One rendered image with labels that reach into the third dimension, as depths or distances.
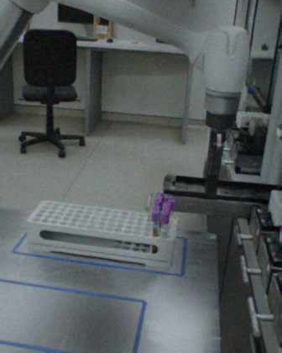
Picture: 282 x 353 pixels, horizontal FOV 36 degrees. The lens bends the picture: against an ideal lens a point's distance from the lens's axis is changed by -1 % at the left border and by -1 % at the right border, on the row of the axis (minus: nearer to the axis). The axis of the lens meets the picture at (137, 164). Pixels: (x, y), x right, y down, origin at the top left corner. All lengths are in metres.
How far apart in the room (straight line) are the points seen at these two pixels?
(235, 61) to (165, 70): 3.65
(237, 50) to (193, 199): 0.41
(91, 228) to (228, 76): 0.49
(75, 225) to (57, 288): 0.14
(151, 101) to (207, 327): 4.15
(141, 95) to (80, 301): 4.11
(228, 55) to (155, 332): 0.65
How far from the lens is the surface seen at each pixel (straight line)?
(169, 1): 4.66
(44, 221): 0.90
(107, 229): 0.86
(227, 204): 1.21
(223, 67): 1.07
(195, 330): 0.74
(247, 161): 1.60
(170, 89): 4.74
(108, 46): 4.03
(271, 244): 1.01
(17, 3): 1.29
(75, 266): 0.86
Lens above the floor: 1.31
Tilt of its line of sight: 21 degrees down
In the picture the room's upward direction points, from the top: 4 degrees clockwise
